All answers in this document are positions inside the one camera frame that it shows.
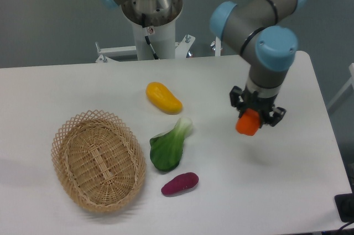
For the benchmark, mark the white frame right edge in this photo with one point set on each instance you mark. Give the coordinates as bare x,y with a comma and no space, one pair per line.
342,94

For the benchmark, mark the green toy bok choy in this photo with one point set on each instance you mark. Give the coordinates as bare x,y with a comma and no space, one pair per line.
166,149

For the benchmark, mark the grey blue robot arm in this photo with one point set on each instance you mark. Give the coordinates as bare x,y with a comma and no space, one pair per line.
251,31

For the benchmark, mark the orange toy fruit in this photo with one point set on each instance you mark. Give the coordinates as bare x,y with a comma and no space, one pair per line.
248,123

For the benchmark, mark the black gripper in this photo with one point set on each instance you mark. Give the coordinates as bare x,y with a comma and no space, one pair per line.
260,99

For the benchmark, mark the purple toy sweet potato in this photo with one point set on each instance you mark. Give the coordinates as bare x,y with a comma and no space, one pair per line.
180,183

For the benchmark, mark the black device at table edge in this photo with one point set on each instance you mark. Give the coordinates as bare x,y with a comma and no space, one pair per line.
344,204

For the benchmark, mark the woven wicker basket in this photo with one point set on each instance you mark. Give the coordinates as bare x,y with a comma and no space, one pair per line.
98,161

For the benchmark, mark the white pedestal base frame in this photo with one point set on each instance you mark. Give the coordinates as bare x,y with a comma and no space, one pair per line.
164,49

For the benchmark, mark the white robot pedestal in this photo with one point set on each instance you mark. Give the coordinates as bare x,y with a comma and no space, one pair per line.
152,20

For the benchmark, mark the yellow toy mango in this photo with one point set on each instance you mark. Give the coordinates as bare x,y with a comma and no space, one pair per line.
161,97

